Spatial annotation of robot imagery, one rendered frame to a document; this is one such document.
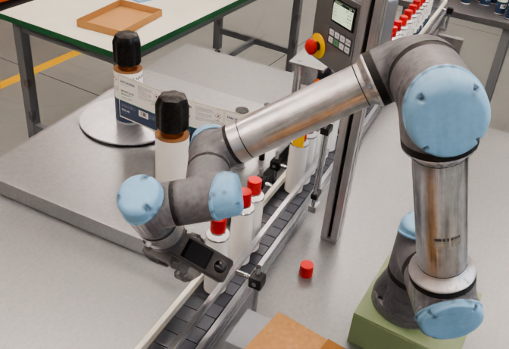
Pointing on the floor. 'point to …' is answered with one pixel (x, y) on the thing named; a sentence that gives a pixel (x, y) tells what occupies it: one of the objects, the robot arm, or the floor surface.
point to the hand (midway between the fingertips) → (200, 272)
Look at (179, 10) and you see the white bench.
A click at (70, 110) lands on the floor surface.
